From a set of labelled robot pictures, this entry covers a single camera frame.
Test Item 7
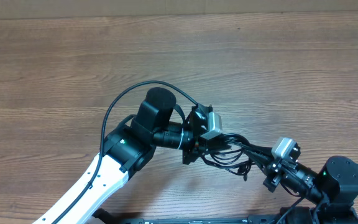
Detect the black cable bundle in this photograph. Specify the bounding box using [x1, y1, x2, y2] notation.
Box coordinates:
[200, 133, 275, 182]

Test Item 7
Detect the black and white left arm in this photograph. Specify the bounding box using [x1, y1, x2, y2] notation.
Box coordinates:
[36, 87, 223, 223]

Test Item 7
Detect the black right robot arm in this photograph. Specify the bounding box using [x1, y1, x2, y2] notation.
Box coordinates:
[244, 138, 358, 223]

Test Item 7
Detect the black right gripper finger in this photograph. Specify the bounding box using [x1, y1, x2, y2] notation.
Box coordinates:
[244, 144, 273, 157]
[247, 152, 273, 177]

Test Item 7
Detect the brown cardboard backdrop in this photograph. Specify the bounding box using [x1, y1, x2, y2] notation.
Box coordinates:
[0, 0, 358, 19]

